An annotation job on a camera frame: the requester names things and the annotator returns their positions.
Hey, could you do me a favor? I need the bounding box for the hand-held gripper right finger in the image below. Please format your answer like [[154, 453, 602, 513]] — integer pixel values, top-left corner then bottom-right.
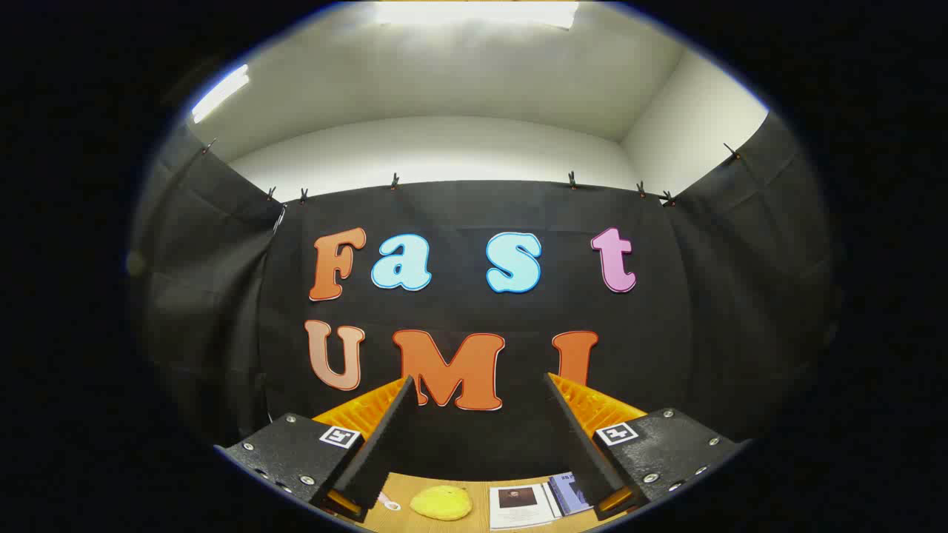
[[544, 372, 749, 519]]

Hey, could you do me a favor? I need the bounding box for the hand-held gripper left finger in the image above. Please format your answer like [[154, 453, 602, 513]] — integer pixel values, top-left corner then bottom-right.
[[215, 375, 419, 523]]

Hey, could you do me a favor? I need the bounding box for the blue book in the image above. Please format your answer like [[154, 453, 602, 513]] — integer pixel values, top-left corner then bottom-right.
[[548, 472, 593, 517]]

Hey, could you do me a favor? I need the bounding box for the yellow plush toy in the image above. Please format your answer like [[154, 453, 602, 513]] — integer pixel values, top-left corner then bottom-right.
[[410, 485, 473, 521]]

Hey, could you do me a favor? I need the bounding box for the white book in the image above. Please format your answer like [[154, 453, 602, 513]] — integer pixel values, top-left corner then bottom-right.
[[489, 483, 562, 531]]

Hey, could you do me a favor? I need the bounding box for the row of black clips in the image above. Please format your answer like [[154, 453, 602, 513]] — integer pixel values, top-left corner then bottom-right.
[[201, 137, 741, 208]]

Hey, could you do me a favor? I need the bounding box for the ceiling light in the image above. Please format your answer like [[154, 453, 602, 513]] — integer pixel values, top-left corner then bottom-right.
[[191, 64, 250, 124], [374, 0, 578, 30]]

